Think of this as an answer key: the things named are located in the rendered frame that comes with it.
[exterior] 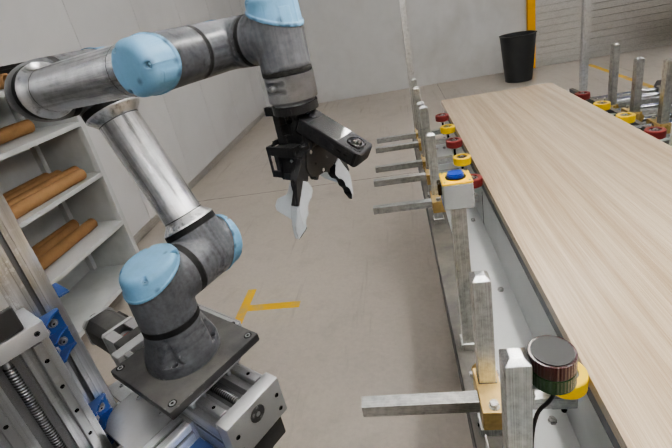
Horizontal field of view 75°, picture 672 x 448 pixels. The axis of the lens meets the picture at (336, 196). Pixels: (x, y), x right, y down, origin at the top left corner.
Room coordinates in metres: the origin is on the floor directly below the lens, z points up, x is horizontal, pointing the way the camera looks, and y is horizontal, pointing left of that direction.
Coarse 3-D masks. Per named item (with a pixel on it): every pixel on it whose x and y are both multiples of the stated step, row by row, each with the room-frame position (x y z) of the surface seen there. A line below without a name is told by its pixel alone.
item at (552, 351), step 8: (544, 336) 0.45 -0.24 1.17; (552, 336) 0.45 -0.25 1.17; (536, 344) 0.44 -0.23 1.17; (544, 344) 0.44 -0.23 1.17; (552, 344) 0.44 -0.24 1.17; (560, 344) 0.43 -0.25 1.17; (568, 344) 0.43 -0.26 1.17; (536, 352) 0.43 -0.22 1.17; (544, 352) 0.42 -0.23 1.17; (552, 352) 0.42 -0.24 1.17; (560, 352) 0.42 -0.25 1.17; (568, 352) 0.42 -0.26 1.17; (544, 360) 0.41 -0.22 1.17; (552, 360) 0.41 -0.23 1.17; (560, 360) 0.41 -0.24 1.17; (568, 360) 0.40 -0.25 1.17; (552, 400) 0.42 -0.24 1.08; (544, 408) 0.43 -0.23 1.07; (536, 416) 0.43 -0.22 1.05
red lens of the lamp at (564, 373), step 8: (528, 344) 0.44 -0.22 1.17; (528, 352) 0.43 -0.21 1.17; (576, 352) 0.42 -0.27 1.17; (536, 360) 0.42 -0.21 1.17; (576, 360) 0.40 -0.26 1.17; (536, 368) 0.41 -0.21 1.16; (544, 368) 0.41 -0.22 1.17; (552, 368) 0.40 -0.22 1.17; (560, 368) 0.40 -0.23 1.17; (568, 368) 0.40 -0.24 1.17; (576, 368) 0.40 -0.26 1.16; (544, 376) 0.41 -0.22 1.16; (552, 376) 0.40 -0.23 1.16; (560, 376) 0.40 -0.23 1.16; (568, 376) 0.40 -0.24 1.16
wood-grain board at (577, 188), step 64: (512, 128) 2.09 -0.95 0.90; (576, 128) 1.91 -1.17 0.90; (512, 192) 1.41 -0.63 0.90; (576, 192) 1.31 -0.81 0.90; (640, 192) 1.23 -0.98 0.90; (576, 256) 0.97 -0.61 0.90; (640, 256) 0.91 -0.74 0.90; (576, 320) 0.74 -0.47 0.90; (640, 320) 0.71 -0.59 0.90; (640, 384) 0.56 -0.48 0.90
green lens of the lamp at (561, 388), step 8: (536, 376) 0.41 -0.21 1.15; (576, 376) 0.40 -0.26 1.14; (536, 384) 0.41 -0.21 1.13; (544, 384) 0.41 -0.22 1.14; (552, 384) 0.40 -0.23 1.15; (560, 384) 0.40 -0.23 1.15; (568, 384) 0.40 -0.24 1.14; (576, 384) 0.41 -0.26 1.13; (544, 392) 0.41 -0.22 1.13; (552, 392) 0.40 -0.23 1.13; (560, 392) 0.40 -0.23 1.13; (568, 392) 0.40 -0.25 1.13
